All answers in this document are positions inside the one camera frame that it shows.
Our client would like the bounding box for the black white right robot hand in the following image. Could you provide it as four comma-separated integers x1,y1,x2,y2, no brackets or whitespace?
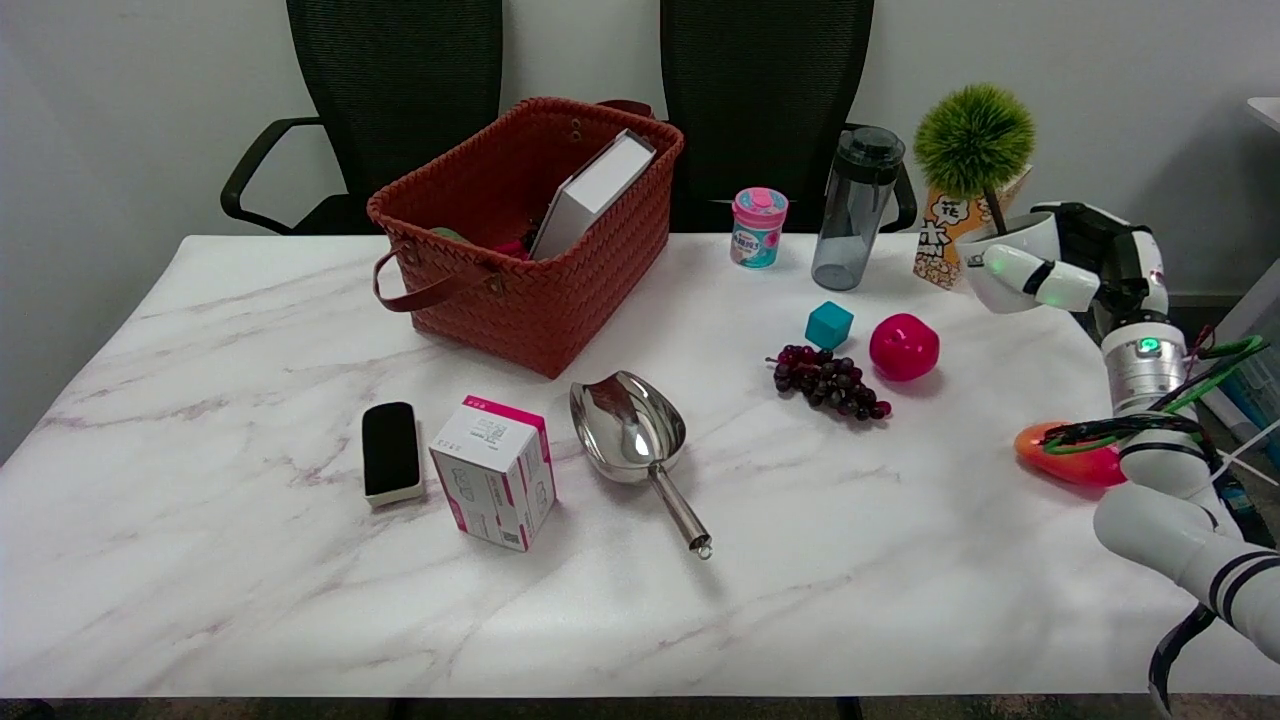
985,200,1171,341

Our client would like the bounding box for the green potted plant white pot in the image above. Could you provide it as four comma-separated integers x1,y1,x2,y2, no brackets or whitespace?
913,83,1061,314

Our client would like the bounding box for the orange popcorn carton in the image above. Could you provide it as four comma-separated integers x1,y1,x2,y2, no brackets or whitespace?
913,165,1032,291

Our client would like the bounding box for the blue bin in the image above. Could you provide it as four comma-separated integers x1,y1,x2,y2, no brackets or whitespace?
1205,345,1280,443

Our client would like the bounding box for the orange red toy mango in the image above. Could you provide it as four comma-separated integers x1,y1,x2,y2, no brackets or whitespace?
1014,420,1127,488

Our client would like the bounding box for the magenta toy apple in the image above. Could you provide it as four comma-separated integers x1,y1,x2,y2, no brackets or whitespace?
869,313,941,383

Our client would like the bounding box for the grey transparent water bottle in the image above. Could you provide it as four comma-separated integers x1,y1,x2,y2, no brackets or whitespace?
811,126,907,292

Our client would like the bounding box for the teal cube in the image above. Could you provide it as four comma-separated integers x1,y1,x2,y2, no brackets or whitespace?
805,301,855,351

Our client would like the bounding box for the purple grape bunch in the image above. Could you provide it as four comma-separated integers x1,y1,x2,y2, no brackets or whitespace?
766,344,893,422

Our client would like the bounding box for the teal jar pink lid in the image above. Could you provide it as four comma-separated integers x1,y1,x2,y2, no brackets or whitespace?
729,187,789,269

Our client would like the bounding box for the black mesh office chair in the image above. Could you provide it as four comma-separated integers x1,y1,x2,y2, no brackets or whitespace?
220,0,504,236
660,0,918,234

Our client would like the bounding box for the shiny metal scoop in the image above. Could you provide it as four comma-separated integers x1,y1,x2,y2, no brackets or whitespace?
569,371,714,560

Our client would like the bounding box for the white grey flat box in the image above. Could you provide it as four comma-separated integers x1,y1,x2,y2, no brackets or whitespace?
528,129,658,263

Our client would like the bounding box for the red woven basket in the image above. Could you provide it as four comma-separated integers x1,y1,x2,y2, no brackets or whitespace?
366,97,686,380

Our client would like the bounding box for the pink white cardboard box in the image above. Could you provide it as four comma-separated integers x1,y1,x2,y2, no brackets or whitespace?
429,395,557,553

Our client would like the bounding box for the black whiteboard eraser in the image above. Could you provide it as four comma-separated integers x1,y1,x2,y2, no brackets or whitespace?
361,401,426,508

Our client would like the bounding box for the green robot cable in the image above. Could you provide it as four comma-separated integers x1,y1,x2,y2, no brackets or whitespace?
1045,335,1269,457

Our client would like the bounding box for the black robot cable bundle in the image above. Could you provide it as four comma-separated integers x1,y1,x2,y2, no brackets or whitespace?
1043,413,1213,457

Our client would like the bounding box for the thin white cable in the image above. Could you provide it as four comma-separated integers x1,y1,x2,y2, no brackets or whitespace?
1213,418,1280,488

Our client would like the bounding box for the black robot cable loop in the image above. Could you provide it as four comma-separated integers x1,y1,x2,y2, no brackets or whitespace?
1148,603,1217,717

